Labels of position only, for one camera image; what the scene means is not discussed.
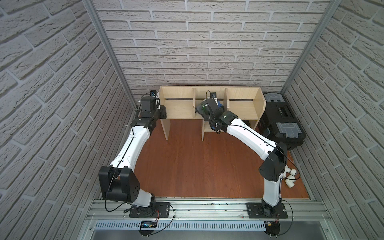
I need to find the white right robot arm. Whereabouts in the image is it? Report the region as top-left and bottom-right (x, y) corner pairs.
(196, 99), (287, 208)

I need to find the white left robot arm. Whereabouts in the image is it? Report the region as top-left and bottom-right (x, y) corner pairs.
(99, 91), (167, 208)

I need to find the light wooden bookshelf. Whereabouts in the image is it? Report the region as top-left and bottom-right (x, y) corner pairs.
(159, 86), (267, 140)

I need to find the black toolbox with grey latches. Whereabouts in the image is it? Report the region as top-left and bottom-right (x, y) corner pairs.
(258, 93), (306, 151)

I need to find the white pipe fitting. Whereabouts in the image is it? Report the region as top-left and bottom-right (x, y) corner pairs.
(283, 166), (298, 188)

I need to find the left small circuit board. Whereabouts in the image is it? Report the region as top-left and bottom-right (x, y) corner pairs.
(139, 221), (158, 237)

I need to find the small circuit board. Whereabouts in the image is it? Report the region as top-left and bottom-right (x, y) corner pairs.
(139, 221), (158, 237)
(264, 221), (281, 237)

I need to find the right small circuit board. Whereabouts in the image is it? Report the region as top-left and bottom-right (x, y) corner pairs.
(264, 221), (281, 237)

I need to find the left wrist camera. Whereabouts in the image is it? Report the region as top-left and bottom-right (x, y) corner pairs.
(150, 90), (160, 102)

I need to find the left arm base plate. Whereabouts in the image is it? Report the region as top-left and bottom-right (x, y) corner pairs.
(129, 202), (171, 219)

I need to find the aluminium mounting rail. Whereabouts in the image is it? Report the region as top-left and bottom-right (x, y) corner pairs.
(86, 197), (332, 221)

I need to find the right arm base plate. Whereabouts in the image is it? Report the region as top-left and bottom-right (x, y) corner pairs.
(246, 202), (288, 219)

